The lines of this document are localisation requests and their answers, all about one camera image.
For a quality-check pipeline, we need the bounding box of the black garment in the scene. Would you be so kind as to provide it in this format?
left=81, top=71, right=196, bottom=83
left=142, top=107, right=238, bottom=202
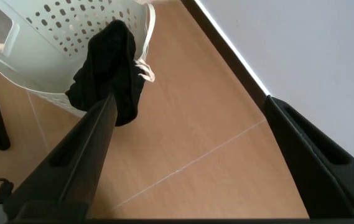
left=65, top=19, right=156, bottom=127

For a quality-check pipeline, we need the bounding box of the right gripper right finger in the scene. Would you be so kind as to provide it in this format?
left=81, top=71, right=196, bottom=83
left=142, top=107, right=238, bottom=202
left=262, top=95, right=354, bottom=218

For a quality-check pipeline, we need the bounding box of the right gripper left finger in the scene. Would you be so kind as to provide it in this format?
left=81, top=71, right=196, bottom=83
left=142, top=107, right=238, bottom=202
left=2, top=92, right=118, bottom=220

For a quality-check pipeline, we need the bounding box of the white laundry basket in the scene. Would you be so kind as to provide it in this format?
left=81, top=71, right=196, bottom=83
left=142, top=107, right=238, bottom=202
left=0, top=0, right=156, bottom=118

